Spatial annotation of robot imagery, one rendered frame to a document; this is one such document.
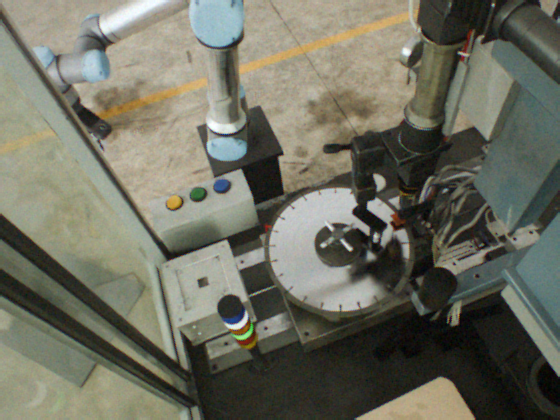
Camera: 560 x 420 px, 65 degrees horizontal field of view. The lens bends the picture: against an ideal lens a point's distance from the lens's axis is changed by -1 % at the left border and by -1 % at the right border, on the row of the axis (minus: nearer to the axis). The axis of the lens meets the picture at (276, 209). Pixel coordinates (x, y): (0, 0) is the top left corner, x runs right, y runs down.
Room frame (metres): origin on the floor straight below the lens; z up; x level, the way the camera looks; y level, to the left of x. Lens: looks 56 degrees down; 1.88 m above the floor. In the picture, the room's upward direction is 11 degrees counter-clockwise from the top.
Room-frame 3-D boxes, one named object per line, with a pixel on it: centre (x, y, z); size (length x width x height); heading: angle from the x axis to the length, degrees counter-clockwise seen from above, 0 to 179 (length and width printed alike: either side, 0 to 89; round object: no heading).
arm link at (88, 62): (1.01, 0.40, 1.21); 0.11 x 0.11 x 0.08; 82
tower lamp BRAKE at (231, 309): (0.30, 0.11, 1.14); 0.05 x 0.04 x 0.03; 10
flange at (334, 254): (0.49, -0.13, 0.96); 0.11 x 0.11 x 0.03
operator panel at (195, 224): (0.74, 0.21, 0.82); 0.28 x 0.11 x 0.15; 100
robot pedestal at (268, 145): (1.08, 0.08, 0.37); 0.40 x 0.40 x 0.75; 10
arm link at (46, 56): (1.00, 0.50, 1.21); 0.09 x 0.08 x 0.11; 82
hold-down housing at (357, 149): (0.53, -0.19, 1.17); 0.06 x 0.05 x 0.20; 91
